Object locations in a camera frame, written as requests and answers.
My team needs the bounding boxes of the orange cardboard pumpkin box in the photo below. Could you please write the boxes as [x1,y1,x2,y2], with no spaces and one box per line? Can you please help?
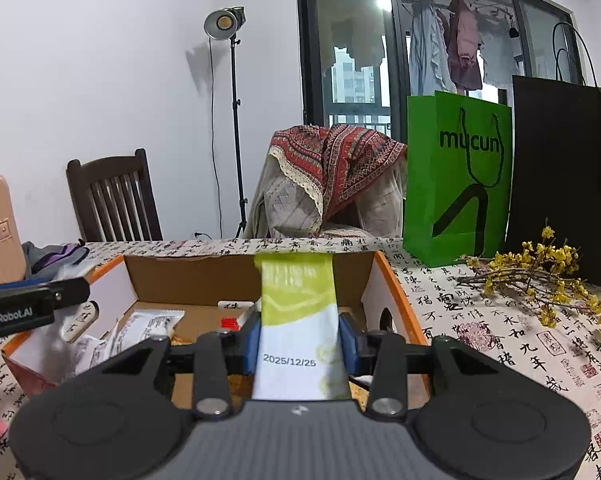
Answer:
[0,250,432,411]

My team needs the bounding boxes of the studio light on stand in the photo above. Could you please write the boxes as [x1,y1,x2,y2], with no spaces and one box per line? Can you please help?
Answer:
[202,5,250,239]

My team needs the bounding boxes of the hanging clothes on balcony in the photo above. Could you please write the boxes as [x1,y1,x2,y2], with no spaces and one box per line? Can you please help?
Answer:
[401,0,524,100]

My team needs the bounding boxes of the dark wooden chair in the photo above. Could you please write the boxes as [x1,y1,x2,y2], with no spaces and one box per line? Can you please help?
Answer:
[66,148,163,242]

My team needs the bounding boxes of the green mucun paper bag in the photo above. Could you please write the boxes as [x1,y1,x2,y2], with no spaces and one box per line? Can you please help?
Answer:
[403,92,514,268]

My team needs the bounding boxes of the white label-back snack packet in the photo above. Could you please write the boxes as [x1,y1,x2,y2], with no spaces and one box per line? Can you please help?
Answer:
[75,310,186,375]

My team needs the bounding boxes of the green white snack packet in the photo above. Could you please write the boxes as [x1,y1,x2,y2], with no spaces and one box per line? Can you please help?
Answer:
[253,252,351,401]

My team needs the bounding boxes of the chair with red patterned blanket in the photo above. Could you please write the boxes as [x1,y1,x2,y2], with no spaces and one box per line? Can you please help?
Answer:
[244,125,407,238]

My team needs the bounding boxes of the grey purple folded cloth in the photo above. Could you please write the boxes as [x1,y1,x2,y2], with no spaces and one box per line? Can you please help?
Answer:
[22,242,89,282]

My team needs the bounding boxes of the yellow dried flower branch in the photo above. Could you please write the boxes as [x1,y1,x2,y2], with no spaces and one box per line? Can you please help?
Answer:
[457,226,601,342]

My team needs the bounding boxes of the calligraphy print tablecloth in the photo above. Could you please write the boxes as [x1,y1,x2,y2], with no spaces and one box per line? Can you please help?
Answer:
[0,236,601,480]

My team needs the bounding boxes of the black paper bag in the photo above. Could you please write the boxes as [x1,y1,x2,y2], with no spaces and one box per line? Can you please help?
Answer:
[505,76,601,286]

